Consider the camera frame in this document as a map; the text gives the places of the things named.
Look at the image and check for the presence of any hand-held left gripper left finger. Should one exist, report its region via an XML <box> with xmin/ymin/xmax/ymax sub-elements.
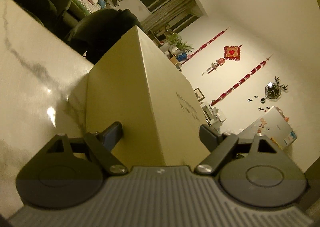
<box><xmin>45</xmin><ymin>121</ymin><xmax>127</xmax><ymax>175</ymax></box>

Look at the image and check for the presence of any cluttered wooden shelf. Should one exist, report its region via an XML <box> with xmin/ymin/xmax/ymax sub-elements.
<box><xmin>150</xmin><ymin>27</ymin><xmax>185</xmax><ymax>70</ymax></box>

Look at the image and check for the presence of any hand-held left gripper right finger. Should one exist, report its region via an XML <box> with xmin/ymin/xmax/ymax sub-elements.
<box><xmin>194</xmin><ymin>124</ymin><xmax>278</xmax><ymax>175</ymax></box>

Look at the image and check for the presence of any microwave oven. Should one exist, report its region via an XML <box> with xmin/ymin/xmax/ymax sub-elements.
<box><xmin>201</xmin><ymin>103</ymin><xmax>227</xmax><ymax>128</ymax></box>

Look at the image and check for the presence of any small picture frame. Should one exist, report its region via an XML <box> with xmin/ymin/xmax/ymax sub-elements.
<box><xmin>194</xmin><ymin>87</ymin><xmax>206</xmax><ymax>103</ymax></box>

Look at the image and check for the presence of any antler wall clock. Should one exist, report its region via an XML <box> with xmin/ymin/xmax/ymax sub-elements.
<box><xmin>264</xmin><ymin>76</ymin><xmax>288</xmax><ymax>99</ymax></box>

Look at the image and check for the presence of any beige curtain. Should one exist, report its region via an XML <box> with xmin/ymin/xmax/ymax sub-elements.
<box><xmin>140</xmin><ymin>0</ymin><xmax>200</xmax><ymax>37</ymax></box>

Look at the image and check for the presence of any black chair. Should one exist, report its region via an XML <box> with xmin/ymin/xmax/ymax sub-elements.
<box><xmin>65</xmin><ymin>9</ymin><xmax>143</xmax><ymax>65</ymax></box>

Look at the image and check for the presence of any red couplet strip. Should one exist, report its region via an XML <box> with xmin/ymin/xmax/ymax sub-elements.
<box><xmin>186</xmin><ymin>26</ymin><xmax>231</xmax><ymax>62</ymax></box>
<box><xmin>211</xmin><ymin>54</ymin><xmax>273</xmax><ymax>106</ymax></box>

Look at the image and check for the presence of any beige cardboard box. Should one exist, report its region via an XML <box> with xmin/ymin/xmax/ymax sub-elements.
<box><xmin>86</xmin><ymin>27</ymin><xmax>166</xmax><ymax>166</ymax></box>

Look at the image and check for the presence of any white fridge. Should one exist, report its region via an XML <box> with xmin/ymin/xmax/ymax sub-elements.
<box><xmin>237</xmin><ymin>105</ymin><xmax>298</xmax><ymax>148</ymax></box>

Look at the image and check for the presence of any potted green plant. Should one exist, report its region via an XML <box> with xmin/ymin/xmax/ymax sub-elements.
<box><xmin>164</xmin><ymin>32</ymin><xmax>195</xmax><ymax>54</ymax></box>

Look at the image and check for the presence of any red knot wall ornament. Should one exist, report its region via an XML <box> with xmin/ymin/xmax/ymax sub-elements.
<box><xmin>202</xmin><ymin>44</ymin><xmax>243</xmax><ymax>76</ymax></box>

